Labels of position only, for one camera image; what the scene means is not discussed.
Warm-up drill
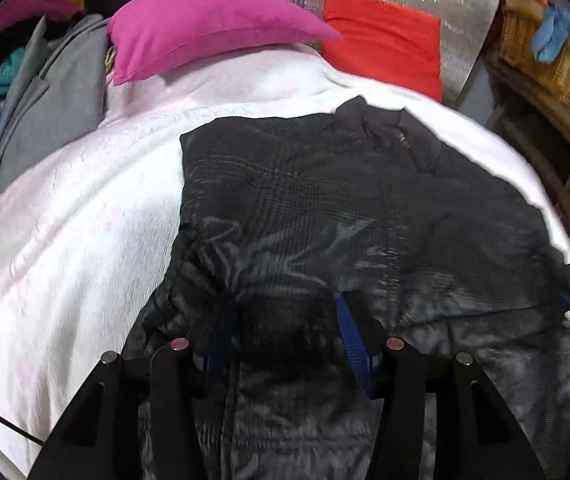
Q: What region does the light blue cloth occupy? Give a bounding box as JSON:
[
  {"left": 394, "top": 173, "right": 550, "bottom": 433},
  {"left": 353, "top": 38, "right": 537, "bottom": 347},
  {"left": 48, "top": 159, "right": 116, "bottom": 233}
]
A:
[{"left": 532, "top": 5, "right": 570, "bottom": 61}]

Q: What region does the wooden table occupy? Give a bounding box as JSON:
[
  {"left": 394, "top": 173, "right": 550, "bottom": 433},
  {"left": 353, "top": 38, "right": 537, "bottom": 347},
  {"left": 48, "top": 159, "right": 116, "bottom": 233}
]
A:
[{"left": 485, "top": 55, "right": 570, "bottom": 281}]

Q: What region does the red pillow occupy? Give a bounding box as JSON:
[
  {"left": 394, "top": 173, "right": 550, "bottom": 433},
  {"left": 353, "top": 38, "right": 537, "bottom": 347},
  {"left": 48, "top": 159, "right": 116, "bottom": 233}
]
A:
[{"left": 321, "top": 0, "right": 443, "bottom": 101}]

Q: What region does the magenta cloth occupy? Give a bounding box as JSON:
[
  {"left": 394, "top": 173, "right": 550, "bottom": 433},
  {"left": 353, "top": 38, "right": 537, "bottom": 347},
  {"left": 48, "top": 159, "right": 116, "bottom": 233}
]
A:
[{"left": 0, "top": 0, "right": 80, "bottom": 56}]

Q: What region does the white blanket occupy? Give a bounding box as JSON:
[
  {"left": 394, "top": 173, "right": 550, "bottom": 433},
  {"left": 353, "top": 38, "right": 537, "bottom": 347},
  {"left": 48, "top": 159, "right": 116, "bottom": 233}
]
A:
[{"left": 0, "top": 42, "right": 570, "bottom": 480}]

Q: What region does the magenta pillow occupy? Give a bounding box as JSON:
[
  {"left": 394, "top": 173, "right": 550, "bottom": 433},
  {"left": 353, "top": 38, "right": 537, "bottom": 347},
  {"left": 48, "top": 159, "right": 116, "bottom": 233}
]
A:
[{"left": 107, "top": 0, "right": 344, "bottom": 86}]

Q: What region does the grey garment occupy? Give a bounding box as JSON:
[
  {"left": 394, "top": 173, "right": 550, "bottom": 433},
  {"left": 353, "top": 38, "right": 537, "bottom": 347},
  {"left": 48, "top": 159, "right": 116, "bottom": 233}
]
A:
[{"left": 0, "top": 14, "right": 113, "bottom": 195}]

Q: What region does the black puffer jacket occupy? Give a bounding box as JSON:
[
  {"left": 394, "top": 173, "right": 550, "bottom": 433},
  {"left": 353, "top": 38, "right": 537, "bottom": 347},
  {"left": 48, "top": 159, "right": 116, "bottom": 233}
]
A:
[{"left": 122, "top": 96, "right": 570, "bottom": 480}]

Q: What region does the wicker basket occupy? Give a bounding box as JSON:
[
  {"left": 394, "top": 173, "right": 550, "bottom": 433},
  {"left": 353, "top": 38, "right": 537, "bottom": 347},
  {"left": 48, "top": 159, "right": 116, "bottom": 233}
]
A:
[{"left": 498, "top": 10, "right": 570, "bottom": 111}]

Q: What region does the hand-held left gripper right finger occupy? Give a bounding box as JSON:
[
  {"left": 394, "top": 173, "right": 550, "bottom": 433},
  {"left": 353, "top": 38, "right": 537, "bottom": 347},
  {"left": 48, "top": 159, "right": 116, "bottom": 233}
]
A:
[{"left": 335, "top": 297, "right": 548, "bottom": 480}]

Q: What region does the black cable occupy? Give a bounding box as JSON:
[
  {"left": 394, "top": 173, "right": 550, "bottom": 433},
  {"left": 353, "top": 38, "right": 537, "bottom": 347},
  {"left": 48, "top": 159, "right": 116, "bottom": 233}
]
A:
[{"left": 0, "top": 405, "right": 46, "bottom": 446}]

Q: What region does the teal garment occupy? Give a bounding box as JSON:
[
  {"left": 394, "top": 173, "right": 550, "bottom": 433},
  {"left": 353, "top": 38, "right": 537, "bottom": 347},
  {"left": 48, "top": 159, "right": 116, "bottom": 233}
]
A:
[{"left": 0, "top": 49, "right": 26, "bottom": 98}]

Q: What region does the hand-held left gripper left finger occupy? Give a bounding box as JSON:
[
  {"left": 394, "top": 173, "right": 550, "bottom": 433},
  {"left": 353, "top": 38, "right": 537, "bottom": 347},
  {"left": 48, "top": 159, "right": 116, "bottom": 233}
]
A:
[{"left": 27, "top": 305, "right": 238, "bottom": 480}]

